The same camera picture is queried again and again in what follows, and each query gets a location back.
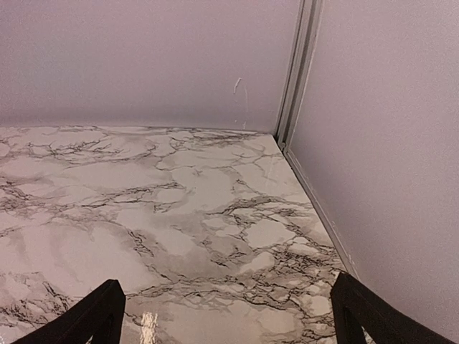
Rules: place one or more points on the right aluminium frame post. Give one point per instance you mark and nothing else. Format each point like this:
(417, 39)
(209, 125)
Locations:
(306, 30)

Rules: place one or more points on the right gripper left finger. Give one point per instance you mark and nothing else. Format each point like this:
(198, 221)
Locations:
(97, 318)

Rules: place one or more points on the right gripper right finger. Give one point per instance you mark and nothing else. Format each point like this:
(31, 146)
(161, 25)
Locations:
(357, 310)

